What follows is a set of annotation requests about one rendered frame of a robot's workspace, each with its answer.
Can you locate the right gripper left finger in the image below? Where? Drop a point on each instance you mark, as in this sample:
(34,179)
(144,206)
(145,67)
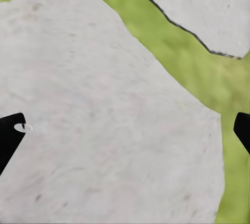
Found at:
(12,130)

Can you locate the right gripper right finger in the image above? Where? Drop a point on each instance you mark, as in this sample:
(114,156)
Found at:
(242,129)

